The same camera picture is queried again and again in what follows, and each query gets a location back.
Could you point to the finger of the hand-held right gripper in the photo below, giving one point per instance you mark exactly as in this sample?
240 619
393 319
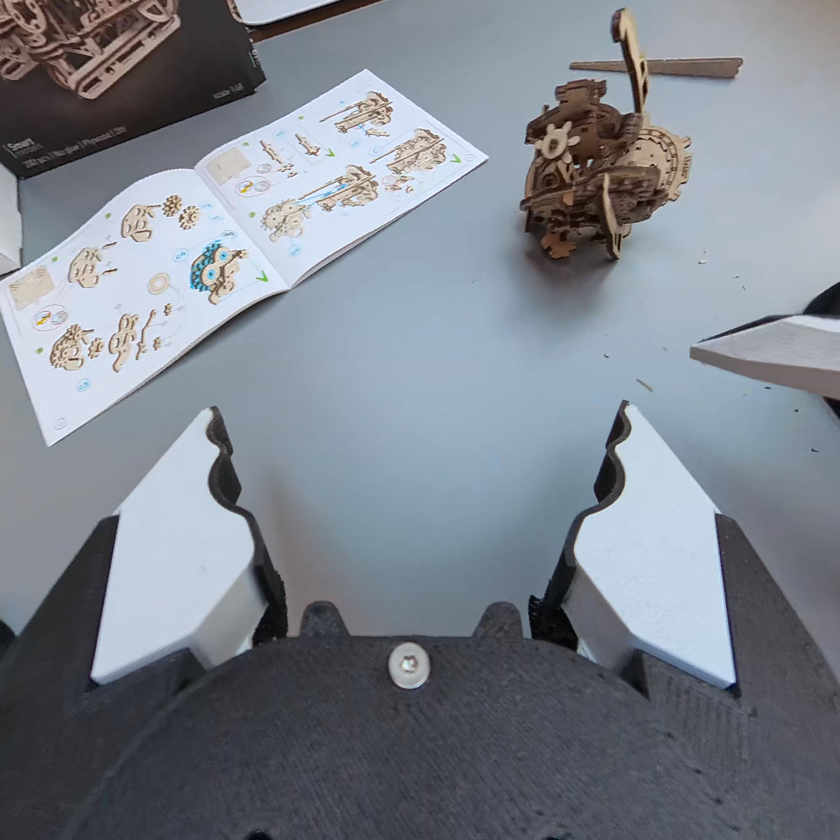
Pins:
781 351

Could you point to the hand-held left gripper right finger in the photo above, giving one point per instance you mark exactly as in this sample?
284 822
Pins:
649 564

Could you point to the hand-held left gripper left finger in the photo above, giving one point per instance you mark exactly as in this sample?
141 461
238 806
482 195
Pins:
177 558

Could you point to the wooden mechanical model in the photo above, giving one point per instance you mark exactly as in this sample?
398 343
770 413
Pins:
590 170

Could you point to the black model kit box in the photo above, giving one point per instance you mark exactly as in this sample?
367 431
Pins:
164 98

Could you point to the tapered wooden stick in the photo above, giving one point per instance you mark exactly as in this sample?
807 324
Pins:
695 67

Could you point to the open instruction booklet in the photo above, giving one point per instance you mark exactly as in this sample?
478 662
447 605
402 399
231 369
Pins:
315 243

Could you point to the white box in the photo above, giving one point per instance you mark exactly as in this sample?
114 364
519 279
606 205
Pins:
8 223

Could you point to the white flat board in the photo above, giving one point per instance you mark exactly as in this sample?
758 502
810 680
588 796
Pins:
282 10

